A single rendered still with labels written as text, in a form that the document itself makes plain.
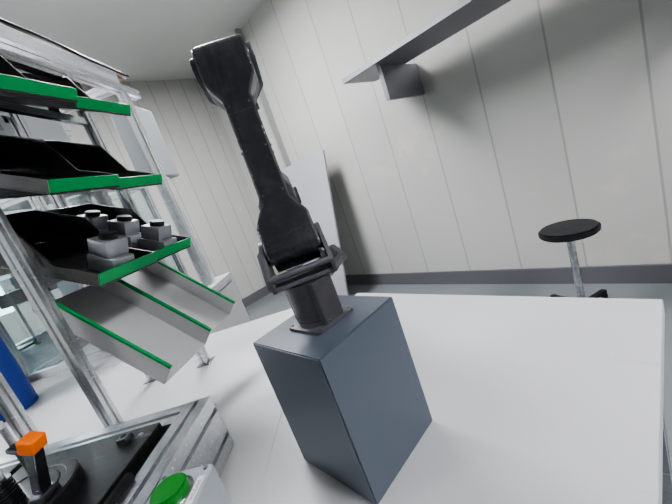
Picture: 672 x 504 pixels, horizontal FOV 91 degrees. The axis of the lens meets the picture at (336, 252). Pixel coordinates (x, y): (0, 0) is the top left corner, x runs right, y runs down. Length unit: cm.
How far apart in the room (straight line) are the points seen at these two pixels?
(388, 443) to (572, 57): 233
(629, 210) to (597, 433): 217
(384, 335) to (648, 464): 29
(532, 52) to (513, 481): 236
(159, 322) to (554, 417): 71
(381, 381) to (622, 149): 226
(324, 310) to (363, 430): 14
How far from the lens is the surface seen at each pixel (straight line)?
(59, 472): 63
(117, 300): 85
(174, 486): 48
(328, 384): 37
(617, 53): 250
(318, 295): 40
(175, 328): 80
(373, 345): 41
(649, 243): 268
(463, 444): 51
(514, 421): 53
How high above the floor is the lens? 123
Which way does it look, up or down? 12 degrees down
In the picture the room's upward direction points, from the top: 20 degrees counter-clockwise
